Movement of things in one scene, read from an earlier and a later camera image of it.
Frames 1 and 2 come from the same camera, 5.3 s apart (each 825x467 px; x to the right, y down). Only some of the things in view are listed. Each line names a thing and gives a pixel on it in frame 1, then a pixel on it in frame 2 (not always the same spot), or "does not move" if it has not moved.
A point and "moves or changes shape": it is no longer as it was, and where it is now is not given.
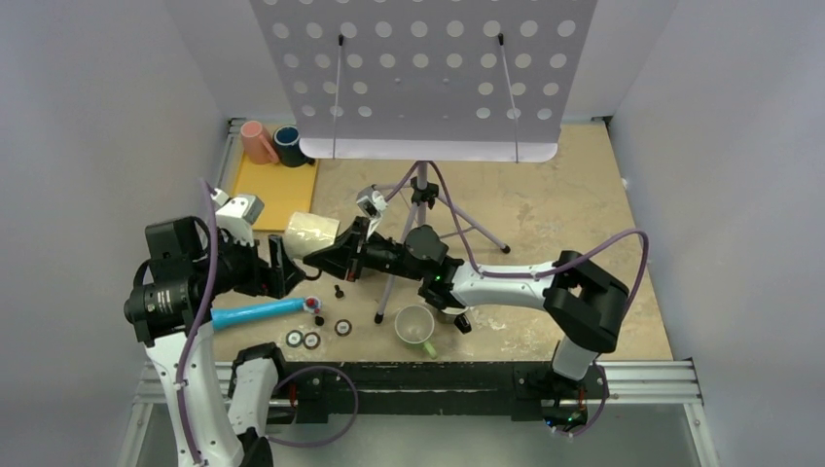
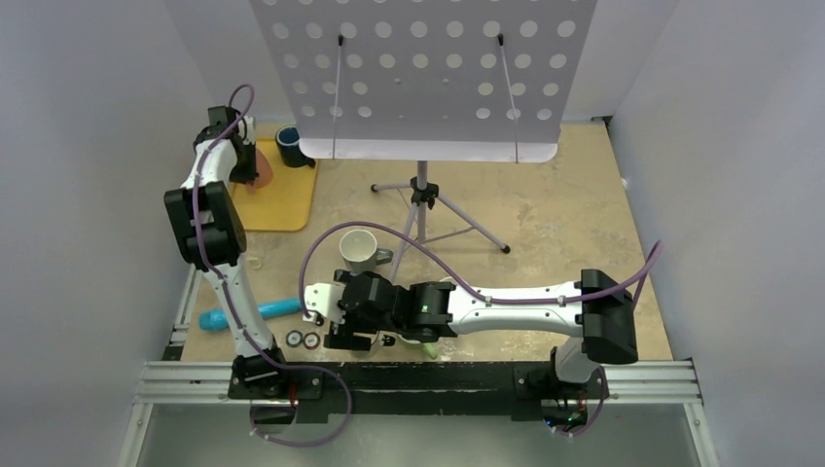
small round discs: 311,341 does not move
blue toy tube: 225,316 does not move
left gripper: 273,281 to 247,175
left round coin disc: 294,339 does not move
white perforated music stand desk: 427,80 does not move
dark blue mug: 286,141 does not move
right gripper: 341,257 to 342,336
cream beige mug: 306,232 to 384,339
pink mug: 257,142 moves or changes shape
